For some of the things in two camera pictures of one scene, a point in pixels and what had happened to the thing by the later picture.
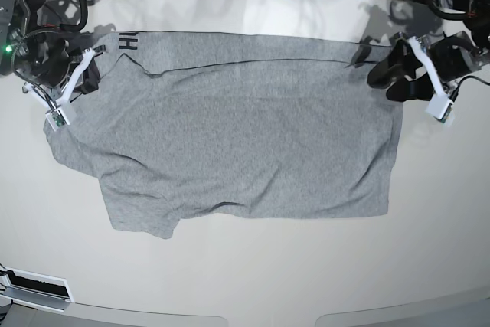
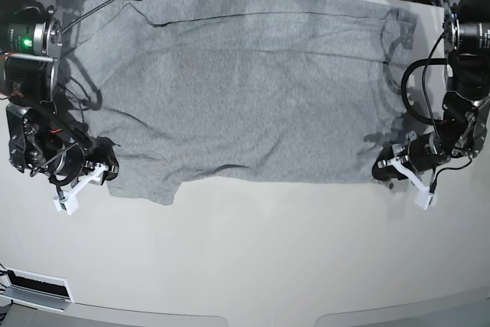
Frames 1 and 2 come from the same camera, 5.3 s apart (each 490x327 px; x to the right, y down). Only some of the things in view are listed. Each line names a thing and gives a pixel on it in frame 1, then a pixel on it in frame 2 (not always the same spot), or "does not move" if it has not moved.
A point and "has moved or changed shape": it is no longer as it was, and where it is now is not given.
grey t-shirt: (181, 126) has moved or changed shape
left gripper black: (50, 55) → (72, 161)
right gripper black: (452, 52) → (416, 155)
